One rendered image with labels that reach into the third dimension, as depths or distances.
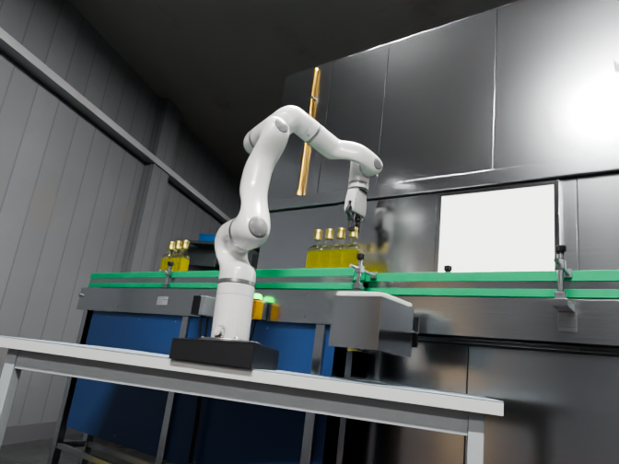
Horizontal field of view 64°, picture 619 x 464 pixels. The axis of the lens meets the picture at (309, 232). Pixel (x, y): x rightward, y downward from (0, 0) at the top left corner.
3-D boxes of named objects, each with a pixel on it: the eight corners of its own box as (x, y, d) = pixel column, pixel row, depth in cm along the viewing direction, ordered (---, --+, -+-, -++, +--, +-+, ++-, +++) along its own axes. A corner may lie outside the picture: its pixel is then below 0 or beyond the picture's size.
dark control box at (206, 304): (216, 319, 208) (220, 298, 210) (203, 316, 201) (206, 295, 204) (204, 318, 212) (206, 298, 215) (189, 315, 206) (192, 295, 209)
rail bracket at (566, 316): (578, 333, 138) (577, 255, 143) (566, 325, 125) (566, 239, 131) (559, 331, 140) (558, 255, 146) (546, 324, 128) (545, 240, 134)
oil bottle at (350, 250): (356, 298, 191) (361, 245, 197) (349, 295, 187) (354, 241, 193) (344, 298, 195) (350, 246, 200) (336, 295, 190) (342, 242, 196)
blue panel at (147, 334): (357, 379, 183) (361, 331, 187) (331, 377, 169) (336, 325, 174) (114, 346, 277) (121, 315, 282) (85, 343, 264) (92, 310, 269)
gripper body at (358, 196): (356, 194, 209) (354, 219, 206) (344, 185, 201) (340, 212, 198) (372, 191, 204) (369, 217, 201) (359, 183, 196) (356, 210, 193)
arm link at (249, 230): (247, 259, 170) (271, 249, 157) (216, 247, 164) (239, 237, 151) (274, 137, 189) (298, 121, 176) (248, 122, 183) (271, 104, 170)
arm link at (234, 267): (227, 280, 152) (237, 207, 159) (203, 287, 166) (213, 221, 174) (262, 286, 158) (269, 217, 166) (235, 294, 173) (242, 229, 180)
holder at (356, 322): (417, 358, 161) (421, 311, 165) (377, 350, 140) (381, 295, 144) (371, 353, 171) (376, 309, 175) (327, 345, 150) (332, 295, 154)
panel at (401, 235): (561, 279, 162) (560, 182, 171) (559, 277, 159) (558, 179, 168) (333, 280, 215) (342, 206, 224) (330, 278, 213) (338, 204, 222)
